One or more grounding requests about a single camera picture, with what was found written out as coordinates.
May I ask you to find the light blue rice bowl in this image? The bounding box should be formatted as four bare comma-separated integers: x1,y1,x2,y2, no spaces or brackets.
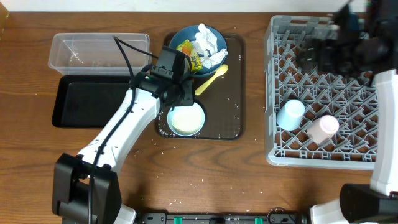
167,103,205,137

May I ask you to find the yellow snack wrapper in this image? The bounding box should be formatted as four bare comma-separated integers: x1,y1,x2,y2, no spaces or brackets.
177,39,203,73

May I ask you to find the white tissue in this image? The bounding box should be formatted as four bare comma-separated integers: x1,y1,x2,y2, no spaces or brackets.
192,24,228,69

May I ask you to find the light blue plastic cup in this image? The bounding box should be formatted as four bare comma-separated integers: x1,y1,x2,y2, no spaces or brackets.
276,100,305,131

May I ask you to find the pink plastic cup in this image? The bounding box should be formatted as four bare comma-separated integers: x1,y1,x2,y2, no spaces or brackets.
307,115,340,144

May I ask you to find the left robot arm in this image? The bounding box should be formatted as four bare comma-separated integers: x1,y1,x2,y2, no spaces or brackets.
52,71,193,223

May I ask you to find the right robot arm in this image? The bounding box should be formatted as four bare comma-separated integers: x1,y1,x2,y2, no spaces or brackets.
296,0,397,223

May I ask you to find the black waste tray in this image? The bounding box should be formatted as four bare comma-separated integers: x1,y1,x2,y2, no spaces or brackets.
52,75,130,128

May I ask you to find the grey dishwasher rack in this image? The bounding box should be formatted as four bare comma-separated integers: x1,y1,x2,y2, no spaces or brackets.
264,16,376,170

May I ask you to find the pale yellow plastic spoon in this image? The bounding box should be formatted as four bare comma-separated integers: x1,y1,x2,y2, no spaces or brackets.
194,64,229,96

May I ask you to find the clear plastic bin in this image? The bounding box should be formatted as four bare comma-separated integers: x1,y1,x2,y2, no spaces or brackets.
48,33,152,76

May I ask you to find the left black cable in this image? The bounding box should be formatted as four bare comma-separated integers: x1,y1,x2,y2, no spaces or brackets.
88,35,161,224

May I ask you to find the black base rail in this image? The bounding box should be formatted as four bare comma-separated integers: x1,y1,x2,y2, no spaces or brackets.
134,211,311,224

